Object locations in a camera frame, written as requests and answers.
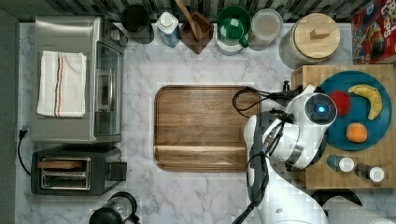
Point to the black cup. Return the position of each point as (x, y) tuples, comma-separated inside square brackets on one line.
[(135, 21)]

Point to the red apple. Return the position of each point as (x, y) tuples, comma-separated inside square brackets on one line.
[(342, 102)]

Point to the light blue canister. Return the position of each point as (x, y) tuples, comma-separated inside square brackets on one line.
[(226, 46)]

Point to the wooden spoon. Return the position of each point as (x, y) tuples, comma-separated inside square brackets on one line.
[(195, 27)]

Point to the wooden cutting board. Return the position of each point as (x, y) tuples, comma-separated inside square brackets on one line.
[(200, 128)]

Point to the white striped towel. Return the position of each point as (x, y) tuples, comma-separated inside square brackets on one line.
[(62, 84)]

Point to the black paper towel holder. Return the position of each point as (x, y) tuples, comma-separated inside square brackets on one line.
[(323, 195)]

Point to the teal plate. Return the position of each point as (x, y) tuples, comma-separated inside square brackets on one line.
[(358, 111)]

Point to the green mug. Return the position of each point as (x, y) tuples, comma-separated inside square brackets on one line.
[(233, 26)]

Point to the wooden toast slice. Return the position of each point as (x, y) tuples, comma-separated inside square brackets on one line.
[(59, 164)]

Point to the teal shaker with white lid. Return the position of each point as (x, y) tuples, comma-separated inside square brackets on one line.
[(340, 163)]

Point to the large jar with wooden lid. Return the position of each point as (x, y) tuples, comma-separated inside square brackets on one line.
[(312, 39)]

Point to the glass jar with grains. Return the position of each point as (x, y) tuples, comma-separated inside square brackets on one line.
[(266, 26)]

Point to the white and blue bottle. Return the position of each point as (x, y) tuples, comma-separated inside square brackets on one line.
[(168, 28)]

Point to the orange fruit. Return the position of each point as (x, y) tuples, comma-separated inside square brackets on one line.
[(356, 132)]

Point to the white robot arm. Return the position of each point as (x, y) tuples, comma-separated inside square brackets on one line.
[(295, 137)]

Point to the grey shaker with white lid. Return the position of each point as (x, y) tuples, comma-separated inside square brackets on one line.
[(373, 173)]

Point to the paper towel roll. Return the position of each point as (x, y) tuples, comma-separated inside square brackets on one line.
[(343, 211)]

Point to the froot loops cereal box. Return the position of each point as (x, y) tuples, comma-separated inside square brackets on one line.
[(374, 33)]

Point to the yellow banana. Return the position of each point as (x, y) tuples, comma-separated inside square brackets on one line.
[(373, 95)]

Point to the black french press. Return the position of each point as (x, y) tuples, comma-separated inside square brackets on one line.
[(119, 209)]

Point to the black two-slot toaster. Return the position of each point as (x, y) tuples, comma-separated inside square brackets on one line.
[(102, 170)]

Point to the silver toaster oven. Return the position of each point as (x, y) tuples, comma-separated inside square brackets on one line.
[(102, 43)]

